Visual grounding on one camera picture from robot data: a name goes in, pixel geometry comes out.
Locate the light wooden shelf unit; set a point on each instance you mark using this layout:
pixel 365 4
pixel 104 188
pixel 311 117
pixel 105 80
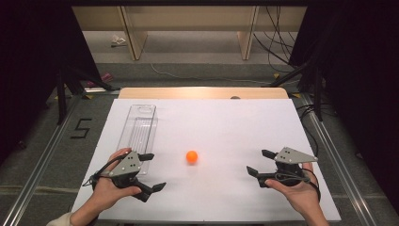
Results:
pixel 188 22

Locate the person's right hand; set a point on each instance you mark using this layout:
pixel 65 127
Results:
pixel 302 194

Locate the white crumpled paper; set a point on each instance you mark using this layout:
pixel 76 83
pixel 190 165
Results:
pixel 118 41

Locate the person's left hand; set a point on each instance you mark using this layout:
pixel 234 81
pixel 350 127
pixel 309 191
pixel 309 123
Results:
pixel 106 194

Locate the orange ball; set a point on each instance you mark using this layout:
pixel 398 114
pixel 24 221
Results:
pixel 191 156

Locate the metal floor rail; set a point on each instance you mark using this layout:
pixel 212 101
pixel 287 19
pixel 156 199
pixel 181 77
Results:
pixel 40 163
pixel 338 160

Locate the pink small object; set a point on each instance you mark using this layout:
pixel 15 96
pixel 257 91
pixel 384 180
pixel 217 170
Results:
pixel 107 77

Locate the black tripod stand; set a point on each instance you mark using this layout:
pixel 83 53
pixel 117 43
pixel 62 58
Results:
pixel 62 94
pixel 317 91

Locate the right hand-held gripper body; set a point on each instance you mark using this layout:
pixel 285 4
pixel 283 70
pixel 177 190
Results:
pixel 293 156

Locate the clear plastic tray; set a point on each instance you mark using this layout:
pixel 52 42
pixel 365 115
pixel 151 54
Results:
pixel 141 128

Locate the white left sleeve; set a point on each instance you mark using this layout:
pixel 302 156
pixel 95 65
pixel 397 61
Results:
pixel 61 220

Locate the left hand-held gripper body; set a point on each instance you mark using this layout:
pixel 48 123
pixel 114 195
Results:
pixel 127 164

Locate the wooden table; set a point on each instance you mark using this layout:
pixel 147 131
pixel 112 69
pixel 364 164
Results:
pixel 200 93

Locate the white paper sheet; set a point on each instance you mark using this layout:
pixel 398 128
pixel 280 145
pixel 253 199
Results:
pixel 219 132

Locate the black curtain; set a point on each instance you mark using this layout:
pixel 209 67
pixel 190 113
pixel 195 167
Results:
pixel 360 78
pixel 31 62

